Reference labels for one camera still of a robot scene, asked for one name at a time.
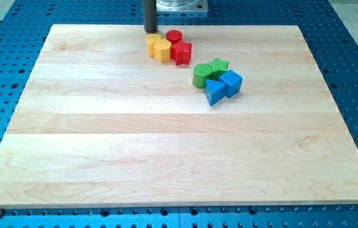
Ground blue cube block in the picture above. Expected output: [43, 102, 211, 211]
[219, 70, 243, 98]

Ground red star block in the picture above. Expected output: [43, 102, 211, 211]
[170, 41, 192, 65]

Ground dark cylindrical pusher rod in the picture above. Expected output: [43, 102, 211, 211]
[142, 0, 158, 33]

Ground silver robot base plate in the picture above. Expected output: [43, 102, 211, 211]
[156, 0, 209, 12]

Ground light wooden board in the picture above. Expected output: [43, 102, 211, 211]
[0, 24, 358, 209]

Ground green star block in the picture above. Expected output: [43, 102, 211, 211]
[207, 58, 229, 80]

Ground yellow heart block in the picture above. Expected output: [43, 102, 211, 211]
[145, 34, 162, 57]

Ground red cylinder block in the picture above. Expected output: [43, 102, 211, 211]
[166, 30, 183, 44]

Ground blue triangle block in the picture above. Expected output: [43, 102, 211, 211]
[204, 79, 226, 106]

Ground green cylinder block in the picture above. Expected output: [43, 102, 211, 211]
[192, 63, 213, 89]

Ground blue perforated metal table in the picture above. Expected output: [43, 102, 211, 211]
[0, 0, 358, 227]

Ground yellow hexagon block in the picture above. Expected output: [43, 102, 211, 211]
[154, 39, 171, 63]

